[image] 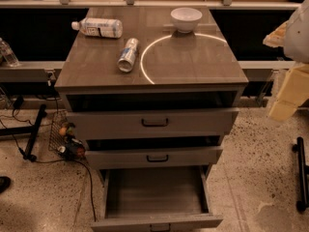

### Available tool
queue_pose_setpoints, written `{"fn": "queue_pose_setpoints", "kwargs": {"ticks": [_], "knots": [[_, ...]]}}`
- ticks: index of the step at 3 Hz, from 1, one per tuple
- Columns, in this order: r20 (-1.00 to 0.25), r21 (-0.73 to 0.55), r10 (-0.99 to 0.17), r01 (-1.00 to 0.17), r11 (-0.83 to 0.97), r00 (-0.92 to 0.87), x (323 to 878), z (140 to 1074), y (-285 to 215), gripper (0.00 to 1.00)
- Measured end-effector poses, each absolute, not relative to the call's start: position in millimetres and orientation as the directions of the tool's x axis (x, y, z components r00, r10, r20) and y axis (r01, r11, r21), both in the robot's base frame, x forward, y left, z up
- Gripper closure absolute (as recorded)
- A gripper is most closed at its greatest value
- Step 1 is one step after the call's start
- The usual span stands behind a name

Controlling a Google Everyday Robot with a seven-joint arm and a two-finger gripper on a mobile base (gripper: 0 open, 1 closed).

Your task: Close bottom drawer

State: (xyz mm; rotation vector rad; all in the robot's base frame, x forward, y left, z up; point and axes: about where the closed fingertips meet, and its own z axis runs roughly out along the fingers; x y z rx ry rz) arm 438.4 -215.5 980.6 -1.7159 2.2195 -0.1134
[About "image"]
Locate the grey drawer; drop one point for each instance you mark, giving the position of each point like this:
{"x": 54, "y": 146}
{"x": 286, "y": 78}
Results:
{"x": 168, "y": 199}
{"x": 153, "y": 152}
{"x": 112, "y": 116}

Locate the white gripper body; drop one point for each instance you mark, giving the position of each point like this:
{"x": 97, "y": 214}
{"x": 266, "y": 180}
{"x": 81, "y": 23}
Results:
{"x": 297, "y": 36}

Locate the wire basket with objects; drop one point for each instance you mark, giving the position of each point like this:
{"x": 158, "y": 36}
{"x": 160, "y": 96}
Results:
{"x": 62, "y": 140}

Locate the grey middle drawer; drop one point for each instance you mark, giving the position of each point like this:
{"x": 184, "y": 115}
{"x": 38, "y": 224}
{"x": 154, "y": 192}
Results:
{"x": 153, "y": 152}

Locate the clear plastic bottle with label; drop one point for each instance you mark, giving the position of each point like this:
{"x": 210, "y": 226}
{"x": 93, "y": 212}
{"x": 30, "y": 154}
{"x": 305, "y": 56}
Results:
{"x": 99, "y": 27}

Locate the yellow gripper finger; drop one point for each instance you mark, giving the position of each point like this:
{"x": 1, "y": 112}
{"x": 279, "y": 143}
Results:
{"x": 293, "y": 93}

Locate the black stand leg left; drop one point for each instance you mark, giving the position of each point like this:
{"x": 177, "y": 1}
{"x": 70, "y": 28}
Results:
{"x": 31, "y": 130}

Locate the small clear bottle at left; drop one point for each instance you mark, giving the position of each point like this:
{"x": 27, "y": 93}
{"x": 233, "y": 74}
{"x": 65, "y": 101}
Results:
{"x": 8, "y": 54}

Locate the grey drawer cabinet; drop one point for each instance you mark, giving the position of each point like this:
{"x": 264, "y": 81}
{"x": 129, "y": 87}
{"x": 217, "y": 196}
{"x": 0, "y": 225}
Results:
{"x": 167, "y": 61}

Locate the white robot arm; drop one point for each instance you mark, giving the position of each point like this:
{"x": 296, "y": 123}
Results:
{"x": 293, "y": 36}

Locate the grey top drawer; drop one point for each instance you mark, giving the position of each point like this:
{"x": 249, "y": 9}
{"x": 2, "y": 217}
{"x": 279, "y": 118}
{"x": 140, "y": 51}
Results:
{"x": 112, "y": 116}

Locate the grey bottom drawer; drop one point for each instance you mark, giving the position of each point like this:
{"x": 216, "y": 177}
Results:
{"x": 168, "y": 199}

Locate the white bowl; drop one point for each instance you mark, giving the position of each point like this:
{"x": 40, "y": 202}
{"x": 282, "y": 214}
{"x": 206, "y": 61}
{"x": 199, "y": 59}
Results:
{"x": 185, "y": 19}

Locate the black stand leg right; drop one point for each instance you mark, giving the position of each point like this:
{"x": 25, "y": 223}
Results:
{"x": 303, "y": 172}

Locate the black stand leg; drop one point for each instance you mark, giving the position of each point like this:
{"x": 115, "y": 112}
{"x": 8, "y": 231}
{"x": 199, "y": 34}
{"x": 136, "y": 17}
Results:
{"x": 31, "y": 130}
{"x": 303, "y": 172}

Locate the black shoe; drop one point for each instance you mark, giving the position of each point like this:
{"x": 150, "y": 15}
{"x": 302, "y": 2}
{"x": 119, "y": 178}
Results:
{"x": 5, "y": 182}

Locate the silver drink can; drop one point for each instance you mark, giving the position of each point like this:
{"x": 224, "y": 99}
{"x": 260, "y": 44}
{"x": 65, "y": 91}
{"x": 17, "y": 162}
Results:
{"x": 128, "y": 55}

